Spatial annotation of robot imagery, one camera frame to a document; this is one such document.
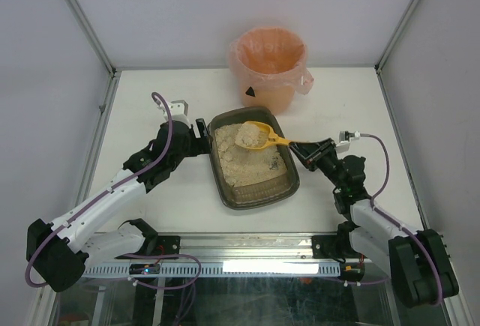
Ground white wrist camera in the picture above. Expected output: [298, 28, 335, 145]
[335, 131, 361, 153]
[156, 100, 190, 125]

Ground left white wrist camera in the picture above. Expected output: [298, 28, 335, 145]
[156, 100, 190, 125]

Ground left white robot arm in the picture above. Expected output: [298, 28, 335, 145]
[25, 118, 212, 292]

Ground beige cat litter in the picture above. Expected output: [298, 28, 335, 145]
[214, 123, 287, 187]

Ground aluminium frame post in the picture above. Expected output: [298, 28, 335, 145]
[375, 0, 422, 75]
[46, 0, 118, 76]

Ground orange trash bin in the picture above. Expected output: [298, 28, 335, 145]
[238, 81, 295, 115]

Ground left aluminium frame post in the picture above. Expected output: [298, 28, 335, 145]
[46, 0, 118, 76]

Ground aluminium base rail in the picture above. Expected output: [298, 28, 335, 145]
[82, 231, 361, 267]

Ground yellow litter scoop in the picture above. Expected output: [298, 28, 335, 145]
[234, 121, 292, 151]

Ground pink plastic bin liner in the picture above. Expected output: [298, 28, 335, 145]
[228, 27, 314, 94]

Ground right aluminium frame post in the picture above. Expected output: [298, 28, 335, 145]
[375, 0, 422, 75]

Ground white slotted cable duct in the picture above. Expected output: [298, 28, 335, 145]
[83, 260, 341, 279]

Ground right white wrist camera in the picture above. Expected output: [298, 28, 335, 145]
[335, 131, 361, 153]

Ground grey plastic litter box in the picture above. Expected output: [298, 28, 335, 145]
[208, 106, 300, 210]

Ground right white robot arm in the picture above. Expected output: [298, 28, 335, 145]
[289, 139, 460, 308]

